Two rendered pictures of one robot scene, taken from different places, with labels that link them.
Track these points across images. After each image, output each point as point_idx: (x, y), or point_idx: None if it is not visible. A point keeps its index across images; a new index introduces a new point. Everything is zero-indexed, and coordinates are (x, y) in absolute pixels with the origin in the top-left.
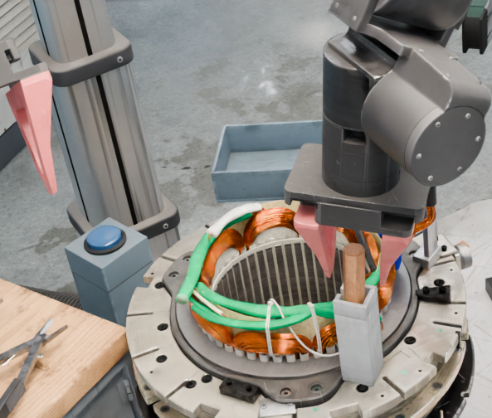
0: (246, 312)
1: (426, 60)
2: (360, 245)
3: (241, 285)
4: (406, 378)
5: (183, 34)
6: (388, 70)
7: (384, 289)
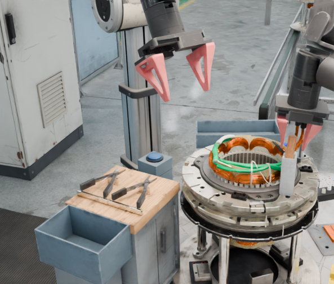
0: (242, 165)
1: None
2: (294, 134)
3: None
4: (304, 194)
5: (119, 122)
6: (326, 57)
7: None
